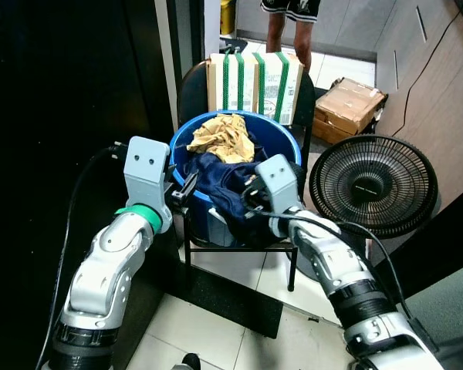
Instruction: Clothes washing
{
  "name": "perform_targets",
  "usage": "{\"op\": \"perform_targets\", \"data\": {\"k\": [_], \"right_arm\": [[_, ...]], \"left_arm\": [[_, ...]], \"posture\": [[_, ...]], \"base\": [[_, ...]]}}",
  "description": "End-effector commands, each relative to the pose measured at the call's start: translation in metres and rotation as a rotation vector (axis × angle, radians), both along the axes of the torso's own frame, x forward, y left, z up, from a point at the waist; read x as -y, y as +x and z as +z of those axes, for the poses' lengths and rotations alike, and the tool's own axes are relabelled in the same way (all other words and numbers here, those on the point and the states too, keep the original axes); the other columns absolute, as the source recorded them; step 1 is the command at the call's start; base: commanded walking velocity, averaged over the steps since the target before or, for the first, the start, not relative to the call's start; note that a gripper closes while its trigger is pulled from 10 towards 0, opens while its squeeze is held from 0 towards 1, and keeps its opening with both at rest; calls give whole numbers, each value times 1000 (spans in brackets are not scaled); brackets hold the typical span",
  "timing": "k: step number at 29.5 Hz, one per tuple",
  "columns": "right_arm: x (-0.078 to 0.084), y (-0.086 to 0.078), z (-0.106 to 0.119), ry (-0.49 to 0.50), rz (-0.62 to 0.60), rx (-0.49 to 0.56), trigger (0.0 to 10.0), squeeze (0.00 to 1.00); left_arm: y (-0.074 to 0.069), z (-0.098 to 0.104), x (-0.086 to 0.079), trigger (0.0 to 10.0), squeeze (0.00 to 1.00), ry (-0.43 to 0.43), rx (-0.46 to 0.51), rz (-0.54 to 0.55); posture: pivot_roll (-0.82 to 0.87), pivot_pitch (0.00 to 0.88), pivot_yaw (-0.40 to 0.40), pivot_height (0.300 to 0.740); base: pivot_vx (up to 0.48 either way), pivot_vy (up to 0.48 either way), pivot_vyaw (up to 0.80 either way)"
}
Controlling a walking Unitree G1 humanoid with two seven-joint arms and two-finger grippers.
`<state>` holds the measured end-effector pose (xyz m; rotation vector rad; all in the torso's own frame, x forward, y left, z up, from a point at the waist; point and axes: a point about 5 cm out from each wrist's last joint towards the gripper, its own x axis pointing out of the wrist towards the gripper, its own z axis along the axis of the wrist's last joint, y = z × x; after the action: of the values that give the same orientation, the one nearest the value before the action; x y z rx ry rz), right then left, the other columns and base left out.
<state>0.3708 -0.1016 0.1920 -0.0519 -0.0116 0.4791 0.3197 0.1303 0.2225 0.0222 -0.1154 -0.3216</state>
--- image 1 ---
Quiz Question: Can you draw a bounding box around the grey washing machine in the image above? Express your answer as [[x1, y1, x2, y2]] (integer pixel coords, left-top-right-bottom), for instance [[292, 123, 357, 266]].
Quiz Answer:
[[404, 260, 463, 370]]

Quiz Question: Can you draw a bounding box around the dark navy garment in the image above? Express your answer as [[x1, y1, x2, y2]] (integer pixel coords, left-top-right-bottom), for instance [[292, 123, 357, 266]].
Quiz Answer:
[[181, 149, 296, 234]]

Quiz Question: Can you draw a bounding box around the yellow crumpled cloth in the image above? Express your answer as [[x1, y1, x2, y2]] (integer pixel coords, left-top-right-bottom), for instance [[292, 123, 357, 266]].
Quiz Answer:
[[186, 113, 256, 165]]

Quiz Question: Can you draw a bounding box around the blue plastic laundry basin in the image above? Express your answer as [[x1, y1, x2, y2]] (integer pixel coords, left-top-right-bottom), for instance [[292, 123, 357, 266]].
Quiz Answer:
[[169, 110, 304, 249]]

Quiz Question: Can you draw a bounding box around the black chair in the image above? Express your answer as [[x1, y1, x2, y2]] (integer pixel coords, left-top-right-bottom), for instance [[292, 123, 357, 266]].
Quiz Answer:
[[174, 57, 318, 292]]

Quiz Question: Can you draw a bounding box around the black floor mat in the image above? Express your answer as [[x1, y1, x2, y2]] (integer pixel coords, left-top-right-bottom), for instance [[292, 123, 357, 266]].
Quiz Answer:
[[157, 257, 285, 341]]

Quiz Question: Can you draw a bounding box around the black round floor fan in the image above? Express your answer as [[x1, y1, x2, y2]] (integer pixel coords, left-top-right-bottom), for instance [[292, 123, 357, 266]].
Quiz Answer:
[[308, 134, 440, 239]]

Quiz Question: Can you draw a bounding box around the brown taped cardboard box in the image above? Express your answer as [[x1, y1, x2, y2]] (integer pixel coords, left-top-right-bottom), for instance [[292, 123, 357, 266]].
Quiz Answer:
[[312, 76, 389, 146]]

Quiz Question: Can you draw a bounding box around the black robot foot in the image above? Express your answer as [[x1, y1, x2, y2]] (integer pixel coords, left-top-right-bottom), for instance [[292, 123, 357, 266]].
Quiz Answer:
[[181, 351, 204, 370]]

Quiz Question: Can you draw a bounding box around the person in black shorts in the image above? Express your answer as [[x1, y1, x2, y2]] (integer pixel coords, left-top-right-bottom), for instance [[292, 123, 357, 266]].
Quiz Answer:
[[260, 0, 323, 75]]

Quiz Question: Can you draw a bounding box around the yellow container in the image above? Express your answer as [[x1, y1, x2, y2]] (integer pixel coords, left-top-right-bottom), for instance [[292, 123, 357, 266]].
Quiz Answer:
[[219, 0, 238, 36]]

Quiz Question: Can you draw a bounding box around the brown wooden cabinet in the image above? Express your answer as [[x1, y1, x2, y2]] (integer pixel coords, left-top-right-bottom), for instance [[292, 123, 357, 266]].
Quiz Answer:
[[373, 0, 463, 214]]

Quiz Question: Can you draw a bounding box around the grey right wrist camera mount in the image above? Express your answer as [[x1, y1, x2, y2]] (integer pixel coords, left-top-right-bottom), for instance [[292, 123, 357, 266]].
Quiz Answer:
[[254, 153, 306, 218]]

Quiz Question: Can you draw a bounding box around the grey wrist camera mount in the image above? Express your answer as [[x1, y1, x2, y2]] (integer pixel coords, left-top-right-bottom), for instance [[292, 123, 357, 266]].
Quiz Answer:
[[123, 136, 174, 232], [254, 153, 306, 218]]

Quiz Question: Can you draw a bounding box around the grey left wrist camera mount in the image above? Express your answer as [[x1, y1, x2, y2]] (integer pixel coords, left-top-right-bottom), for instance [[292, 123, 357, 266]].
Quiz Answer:
[[123, 136, 174, 232]]

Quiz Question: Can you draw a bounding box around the cardboard box with green straps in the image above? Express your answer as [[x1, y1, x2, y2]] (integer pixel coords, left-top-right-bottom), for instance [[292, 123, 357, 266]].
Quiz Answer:
[[206, 49, 305, 126]]

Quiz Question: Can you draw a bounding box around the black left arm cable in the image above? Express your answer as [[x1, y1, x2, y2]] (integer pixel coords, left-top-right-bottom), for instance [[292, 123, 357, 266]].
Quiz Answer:
[[34, 143, 129, 370]]

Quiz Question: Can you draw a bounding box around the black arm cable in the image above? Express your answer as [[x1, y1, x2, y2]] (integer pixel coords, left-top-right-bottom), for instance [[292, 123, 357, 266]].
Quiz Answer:
[[34, 143, 129, 370], [242, 196, 414, 326]]

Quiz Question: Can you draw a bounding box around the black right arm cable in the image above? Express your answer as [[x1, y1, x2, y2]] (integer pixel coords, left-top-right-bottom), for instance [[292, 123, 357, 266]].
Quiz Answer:
[[242, 196, 414, 326]]

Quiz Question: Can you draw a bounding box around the thin black wall cable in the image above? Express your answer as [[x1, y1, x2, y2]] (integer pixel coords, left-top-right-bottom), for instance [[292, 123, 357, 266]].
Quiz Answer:
[[400, 6, 463, 136]]

